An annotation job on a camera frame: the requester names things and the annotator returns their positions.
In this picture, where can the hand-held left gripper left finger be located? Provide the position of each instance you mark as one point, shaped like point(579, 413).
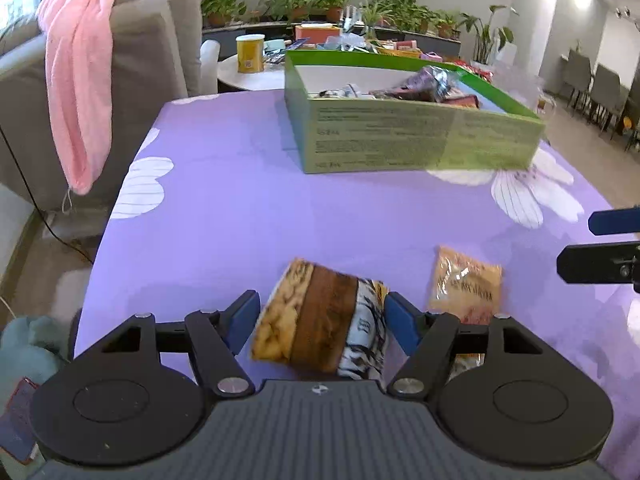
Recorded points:
point(247, 315)

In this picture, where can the green potted plant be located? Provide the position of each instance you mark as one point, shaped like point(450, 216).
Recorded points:
point(222, 7)
point(305, 2)
point(417, 15)

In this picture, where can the green cardboard box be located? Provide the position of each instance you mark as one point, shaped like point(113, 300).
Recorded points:
point(380, 135)

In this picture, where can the grey television cabinet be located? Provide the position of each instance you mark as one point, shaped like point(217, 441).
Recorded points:
point(225, 40)

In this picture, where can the red blue packet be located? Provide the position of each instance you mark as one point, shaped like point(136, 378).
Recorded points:
point(17, 420)

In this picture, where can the orange snack packet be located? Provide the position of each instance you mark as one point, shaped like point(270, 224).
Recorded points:
point(465, 285)

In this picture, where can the orange tissue box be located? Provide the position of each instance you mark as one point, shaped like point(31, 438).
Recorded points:
point(315, 33)

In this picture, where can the yellow woven basket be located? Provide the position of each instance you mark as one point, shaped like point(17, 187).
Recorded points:
point(397, 51)

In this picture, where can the pile of snack packets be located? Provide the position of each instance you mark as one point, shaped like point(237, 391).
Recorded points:
point(420, 85)

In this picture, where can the tall leafy plant white pot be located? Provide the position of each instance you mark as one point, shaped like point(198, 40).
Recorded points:
point(482, 35)

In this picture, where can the teal fabric item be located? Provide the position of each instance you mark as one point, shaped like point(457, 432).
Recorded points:
point(30, 345)

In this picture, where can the brown striped snack packet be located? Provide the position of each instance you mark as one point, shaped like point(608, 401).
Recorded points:
point(320, 320)

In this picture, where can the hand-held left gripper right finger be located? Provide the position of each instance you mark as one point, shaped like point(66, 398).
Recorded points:
point(397, 320)

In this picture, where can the purple floral tablecloth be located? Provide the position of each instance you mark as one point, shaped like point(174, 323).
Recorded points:
point(225, 220)

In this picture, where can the pink towel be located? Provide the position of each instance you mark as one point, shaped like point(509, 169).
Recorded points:
point(80, 85)

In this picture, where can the yellow canister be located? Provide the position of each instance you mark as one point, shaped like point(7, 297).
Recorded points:
point(250, 55)

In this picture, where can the round white coffee table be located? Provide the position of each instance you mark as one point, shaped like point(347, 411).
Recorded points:
point(260, 82)

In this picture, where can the grey armchair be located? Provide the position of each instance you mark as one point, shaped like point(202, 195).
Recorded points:
point(150, 50)

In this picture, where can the spider plant in vase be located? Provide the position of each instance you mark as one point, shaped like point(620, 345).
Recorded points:
point(375, 17)

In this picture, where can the grey dining chair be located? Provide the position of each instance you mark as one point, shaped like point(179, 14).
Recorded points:
point(605, 95)
point(577, 75)

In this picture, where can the small potted plant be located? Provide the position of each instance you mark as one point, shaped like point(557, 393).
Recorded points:
point(447, 27)

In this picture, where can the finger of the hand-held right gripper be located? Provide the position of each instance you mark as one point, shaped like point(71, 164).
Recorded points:
point(590, 262)
point(615, 220)

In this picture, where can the white air purifier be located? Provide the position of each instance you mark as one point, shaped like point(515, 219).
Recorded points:
point(507, 55)

